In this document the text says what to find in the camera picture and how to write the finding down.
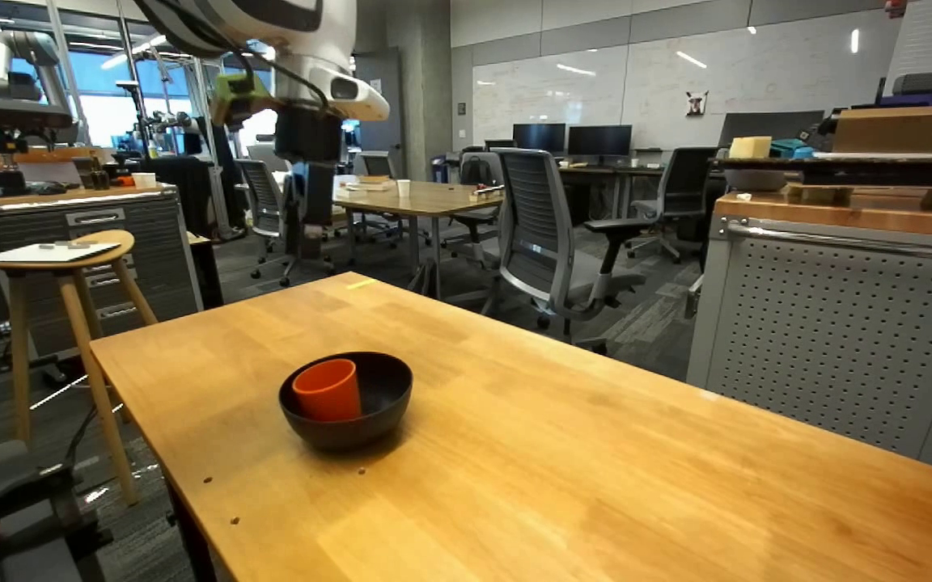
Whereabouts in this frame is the wide black computer monitor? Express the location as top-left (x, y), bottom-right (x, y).
top-left (568, 122), bottom-right (635, 160)

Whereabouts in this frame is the orange plastic cup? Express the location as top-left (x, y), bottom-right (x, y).
top-left (287, 356), bottom-right (366, 425)

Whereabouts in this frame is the black bowl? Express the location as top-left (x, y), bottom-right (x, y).
top-left (275, 350), bottom-right (419, 455)

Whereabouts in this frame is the large wooden box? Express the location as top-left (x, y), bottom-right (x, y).
top-left (832, 102), bottom-right (932, 156)

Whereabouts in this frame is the blue gray laptop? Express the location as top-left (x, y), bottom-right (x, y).
top-left (872, 68), bottom-right (932, 110)

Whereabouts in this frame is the yellow foam block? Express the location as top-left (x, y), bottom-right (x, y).
top-left (726, 132), bottom-right (777, 164)

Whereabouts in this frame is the gray mesh office chair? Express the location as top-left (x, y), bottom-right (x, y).
top-left (483, 145), bottom-right (657, 342)

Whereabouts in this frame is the black office chair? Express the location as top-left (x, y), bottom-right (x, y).
top-left (627, 145), bottom-right (717, 266)

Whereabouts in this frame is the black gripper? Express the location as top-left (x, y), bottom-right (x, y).
top-left (273, 102), bottom-right (346, 257)

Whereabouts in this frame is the gray perforated metal cart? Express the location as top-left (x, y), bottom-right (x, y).
top-left (682, 190), bottom-right (932, 473)

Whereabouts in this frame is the wooden meeting table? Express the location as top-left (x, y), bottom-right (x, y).
top-left (330, 173), bottom-right (509, 302)

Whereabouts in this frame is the round wooden stool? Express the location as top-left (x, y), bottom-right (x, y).
top-left (0, 227), bottom-right (163, 509)

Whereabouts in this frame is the dark office chair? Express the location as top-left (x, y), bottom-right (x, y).
top-left (442, 150), bottom-right (506, 248)

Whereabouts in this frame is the white board on stool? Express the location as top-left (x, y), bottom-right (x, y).
top-left (0, 237), bottom-right (122, 273)

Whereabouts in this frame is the gray metal cabinet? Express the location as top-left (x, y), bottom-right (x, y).
top-left (0, 184), bottom-right (208, 358)

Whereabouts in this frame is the small black computer monitor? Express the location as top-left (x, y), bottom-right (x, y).
top-left (510, 121), bottom-right (569, 156)

